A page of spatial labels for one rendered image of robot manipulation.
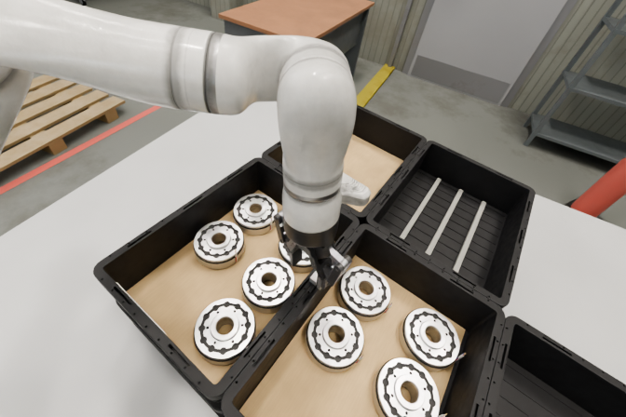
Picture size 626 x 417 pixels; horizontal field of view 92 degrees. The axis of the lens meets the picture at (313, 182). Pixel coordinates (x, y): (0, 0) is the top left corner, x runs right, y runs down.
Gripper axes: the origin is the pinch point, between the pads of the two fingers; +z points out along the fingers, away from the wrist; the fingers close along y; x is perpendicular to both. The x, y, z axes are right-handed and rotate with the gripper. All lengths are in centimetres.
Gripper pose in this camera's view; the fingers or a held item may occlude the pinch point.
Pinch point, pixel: (308, 268)
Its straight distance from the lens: 51.6
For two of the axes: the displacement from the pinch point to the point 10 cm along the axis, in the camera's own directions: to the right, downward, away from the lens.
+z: -0.3, 7.3, 6.8
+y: 7.2, 4.8, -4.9
